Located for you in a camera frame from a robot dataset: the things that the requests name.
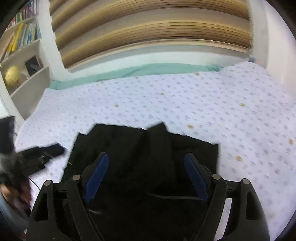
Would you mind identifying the yellow globe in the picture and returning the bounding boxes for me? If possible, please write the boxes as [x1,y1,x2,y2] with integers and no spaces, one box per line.
[4,66,20,87]

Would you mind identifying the yellow book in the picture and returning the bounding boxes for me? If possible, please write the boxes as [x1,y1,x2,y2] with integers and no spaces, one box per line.
[11,23,24,53]

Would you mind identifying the brown striped window blind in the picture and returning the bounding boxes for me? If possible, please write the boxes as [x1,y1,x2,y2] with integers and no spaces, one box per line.
[49,1,251,68]

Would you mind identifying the black picture frame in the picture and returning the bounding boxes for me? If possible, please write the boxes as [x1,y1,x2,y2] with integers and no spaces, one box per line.
[25,55,43,76]

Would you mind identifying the green bed sheet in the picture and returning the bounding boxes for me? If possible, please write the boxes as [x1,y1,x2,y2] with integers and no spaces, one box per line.
[49,63,223,90]

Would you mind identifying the floral white bed quilt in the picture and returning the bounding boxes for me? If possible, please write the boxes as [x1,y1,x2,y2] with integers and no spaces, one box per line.
[16,62,295,240]

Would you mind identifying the black hooded jacket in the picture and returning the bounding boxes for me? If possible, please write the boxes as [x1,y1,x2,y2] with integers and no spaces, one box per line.
[62,123,219,240]

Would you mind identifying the white bookshelf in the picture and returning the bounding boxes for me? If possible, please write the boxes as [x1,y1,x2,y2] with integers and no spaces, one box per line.
[1,1,51,126]

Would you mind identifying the person left hand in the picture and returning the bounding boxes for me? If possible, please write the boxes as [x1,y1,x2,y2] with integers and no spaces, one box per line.
[1,180,32,208]

